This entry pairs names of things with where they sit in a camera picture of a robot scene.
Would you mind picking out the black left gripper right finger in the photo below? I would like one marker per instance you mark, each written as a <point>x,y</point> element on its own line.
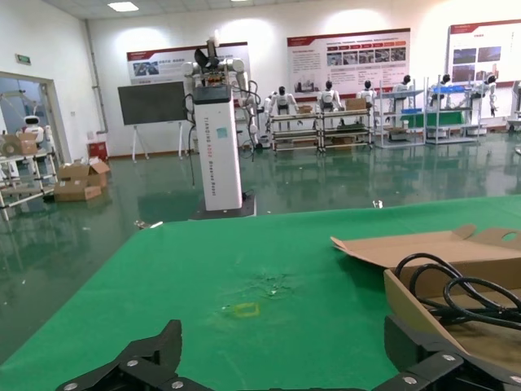
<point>403,350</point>

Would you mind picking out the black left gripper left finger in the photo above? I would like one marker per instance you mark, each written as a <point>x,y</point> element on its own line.
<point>177,342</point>

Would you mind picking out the flat mobile robot base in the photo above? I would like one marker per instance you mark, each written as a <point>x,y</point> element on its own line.
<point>248,203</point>

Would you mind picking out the open brown cardboard box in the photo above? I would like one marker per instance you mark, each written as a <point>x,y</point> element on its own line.
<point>407,248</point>

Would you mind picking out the green tablecloth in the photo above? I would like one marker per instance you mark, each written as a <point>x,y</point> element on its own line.
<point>163,285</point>

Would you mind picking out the metal table clip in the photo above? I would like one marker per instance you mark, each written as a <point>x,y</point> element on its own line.
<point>142,224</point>
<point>377,203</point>

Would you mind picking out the open-flapped brown carton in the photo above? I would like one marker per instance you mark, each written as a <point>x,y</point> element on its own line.
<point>97,177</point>

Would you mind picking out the white tower robot column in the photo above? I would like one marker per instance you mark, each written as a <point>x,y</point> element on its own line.
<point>220,163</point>

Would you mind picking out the low pipe roller rack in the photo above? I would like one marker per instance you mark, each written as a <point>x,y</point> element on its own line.
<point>342,131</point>
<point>293,118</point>

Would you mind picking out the green shelf panel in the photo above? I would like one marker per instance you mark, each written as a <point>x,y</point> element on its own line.
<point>439,120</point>

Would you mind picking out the white pipe rack workbench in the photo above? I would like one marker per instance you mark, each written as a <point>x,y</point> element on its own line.
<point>24,158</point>

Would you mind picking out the blue plastic bin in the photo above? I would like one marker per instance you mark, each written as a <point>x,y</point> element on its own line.
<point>447,87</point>
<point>411,110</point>

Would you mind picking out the black screen on stand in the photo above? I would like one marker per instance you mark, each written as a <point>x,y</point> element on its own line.
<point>150,102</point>

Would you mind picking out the tall white shelf rack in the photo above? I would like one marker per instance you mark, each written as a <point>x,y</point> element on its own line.
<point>452,109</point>
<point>397,94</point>

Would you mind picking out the round-headed white service robot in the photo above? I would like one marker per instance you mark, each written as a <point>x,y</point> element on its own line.
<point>34,134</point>

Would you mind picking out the black-headed white humanoid robot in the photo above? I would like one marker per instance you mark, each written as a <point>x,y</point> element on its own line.
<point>329,97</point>
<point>402,87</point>
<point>281,102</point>
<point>490,87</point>
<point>367,94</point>
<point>445,79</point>

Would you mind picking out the small brown cardboard carton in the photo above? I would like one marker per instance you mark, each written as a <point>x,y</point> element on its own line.
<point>304,109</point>

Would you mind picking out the white machine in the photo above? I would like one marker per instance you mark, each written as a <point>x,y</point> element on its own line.
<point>517,102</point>

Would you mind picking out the red-trimmed information board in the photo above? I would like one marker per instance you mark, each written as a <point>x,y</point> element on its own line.
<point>468,45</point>
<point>309,61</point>
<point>163,65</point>

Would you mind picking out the grey vertical pipe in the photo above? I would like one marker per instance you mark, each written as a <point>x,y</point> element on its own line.
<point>91,53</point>

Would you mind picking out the green exit sign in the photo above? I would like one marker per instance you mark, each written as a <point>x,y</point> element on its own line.
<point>23,59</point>

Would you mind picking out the ceiling light panel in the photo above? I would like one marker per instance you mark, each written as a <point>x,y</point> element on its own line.
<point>121,5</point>

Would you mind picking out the grey doorway frame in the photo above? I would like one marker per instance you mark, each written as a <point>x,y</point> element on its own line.
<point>51,110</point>

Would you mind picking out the white gantry frame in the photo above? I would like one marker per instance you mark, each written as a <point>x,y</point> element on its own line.
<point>18,95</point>

